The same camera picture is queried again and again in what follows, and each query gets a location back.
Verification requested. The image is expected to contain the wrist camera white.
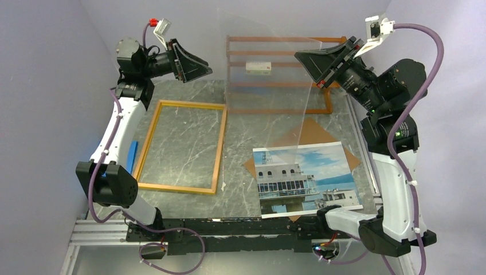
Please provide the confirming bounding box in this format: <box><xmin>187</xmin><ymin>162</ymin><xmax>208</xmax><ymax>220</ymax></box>
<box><xmin>148</xmin><ymin>18</ymin><xmax>171</xmax><ymax>50</ymax></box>
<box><xmin>355</xmin><ymin>14</ymin><xmax>395</xmax><ymax>57</ymax></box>

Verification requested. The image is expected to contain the yellow wooden picture frame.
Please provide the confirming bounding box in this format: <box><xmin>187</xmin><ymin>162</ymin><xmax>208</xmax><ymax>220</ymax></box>
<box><xmin>134</xmin><ymin>100</ymin><xmax>228</xmax><ymax>195</ymax></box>

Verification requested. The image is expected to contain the white red medicine box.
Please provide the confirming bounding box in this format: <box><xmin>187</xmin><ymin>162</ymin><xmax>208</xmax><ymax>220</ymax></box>
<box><xmin>245</xmin><ymin>61</ymin><xmax>272</xmax><ymax>76</ymax></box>

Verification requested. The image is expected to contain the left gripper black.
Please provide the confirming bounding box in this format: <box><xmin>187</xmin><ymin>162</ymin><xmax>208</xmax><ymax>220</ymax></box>
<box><xmin>140</xmin><ymin>39</ymin><xmax>212</xmax><ymax>83</ymax></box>

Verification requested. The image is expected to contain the clear glass pane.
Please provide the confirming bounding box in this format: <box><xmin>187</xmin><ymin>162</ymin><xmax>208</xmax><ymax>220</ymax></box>
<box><xmin>218</xmin><ymin>10</ymin><xmax>322</xmax><ymax>151</ymax></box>

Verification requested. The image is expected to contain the purple cable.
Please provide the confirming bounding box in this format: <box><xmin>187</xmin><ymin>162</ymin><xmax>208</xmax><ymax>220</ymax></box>
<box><xmin>315</xmin><ymin>23</ymin><xmax>445</xmax><ymax>275</ymax></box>
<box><xmin>87</xmin><ymin>87</ymin><xmax>206</xmax><ymax>275</ymax></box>

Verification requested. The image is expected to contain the orange wooden shelf rack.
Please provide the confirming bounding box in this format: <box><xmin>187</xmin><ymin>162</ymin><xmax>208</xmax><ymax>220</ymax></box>
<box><xmin>225</xmin><ymin>36</ymin><xmax>346</xmax><ymax>114</ymax></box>

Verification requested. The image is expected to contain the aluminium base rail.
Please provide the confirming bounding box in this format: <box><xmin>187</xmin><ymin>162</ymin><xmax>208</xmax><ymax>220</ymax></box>
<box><xmin>60</xmin><ymin>219</ymin><xmax>418</xmax><ymax>274</ymax></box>

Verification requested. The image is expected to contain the brown frame backing board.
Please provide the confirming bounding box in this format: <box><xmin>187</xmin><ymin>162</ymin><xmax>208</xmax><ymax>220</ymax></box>
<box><xmin>242</xmin><ymin>117</ymin><xmax>362</xmax><ymax>223</ymax></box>

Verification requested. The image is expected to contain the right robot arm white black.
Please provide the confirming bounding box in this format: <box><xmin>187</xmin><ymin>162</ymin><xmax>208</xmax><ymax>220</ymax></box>
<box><xmin>295</xmin><ymin>37</ymin><xmax>437</xmax><ymax>257</ymax></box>

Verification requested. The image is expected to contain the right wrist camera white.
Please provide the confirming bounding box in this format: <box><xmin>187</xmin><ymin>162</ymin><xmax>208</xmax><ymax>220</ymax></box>
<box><xmin>355</xmin><ymin>14</ymin><xmax>395</xmax><ymax>57</ymax></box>

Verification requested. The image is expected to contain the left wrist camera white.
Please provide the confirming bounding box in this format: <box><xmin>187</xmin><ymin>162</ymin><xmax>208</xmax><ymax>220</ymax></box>
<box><xmin>148</xmin><ymin>18</ymin><xmax>171</xmax><ymax>50</ymax></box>

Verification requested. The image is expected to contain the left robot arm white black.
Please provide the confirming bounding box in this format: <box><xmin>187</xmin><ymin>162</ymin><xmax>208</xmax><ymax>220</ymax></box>
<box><xmin>76</xmin><ymin>38</ymin><xmax>212</xmax><ymax>241</ymax></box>

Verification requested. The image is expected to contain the building and sky photo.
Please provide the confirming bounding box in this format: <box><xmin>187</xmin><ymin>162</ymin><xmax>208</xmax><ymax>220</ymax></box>
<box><xmin>252</xmin><ymin>141</ymin><xmax>364</xmax><ymax>219</ymax></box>

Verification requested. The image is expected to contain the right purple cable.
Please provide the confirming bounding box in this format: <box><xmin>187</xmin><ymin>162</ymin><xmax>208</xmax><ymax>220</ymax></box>
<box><xmin>315</xmin><ymin>23</ymin><xmax>445</xmax><ymax>275</ymax></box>

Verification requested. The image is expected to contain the blue plastic board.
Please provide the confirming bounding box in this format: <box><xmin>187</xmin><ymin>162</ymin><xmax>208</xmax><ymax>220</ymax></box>
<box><xmin>126</xmin><ymin>141</ymin><xmax>138</xmax><ymax>174</ymax></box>

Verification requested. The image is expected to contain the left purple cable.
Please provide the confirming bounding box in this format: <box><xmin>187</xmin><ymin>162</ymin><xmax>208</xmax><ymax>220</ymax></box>
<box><xmin>87</xmin><ymin>87</ymin><xmax>206</xmax><ymax>275</ymax></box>

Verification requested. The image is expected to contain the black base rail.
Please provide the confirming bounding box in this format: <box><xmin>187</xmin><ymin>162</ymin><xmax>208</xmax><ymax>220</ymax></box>
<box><xmin>126</xmin><ymin>216</ymin><xmax>347</xmax><ymax>256</ymax></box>

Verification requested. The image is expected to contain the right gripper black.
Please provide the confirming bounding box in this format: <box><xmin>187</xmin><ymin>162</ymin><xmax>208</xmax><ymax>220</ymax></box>
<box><xmin>295</xmin><ymin>36</ymin><xmax>387</xmax><ymax>115</ymax></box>

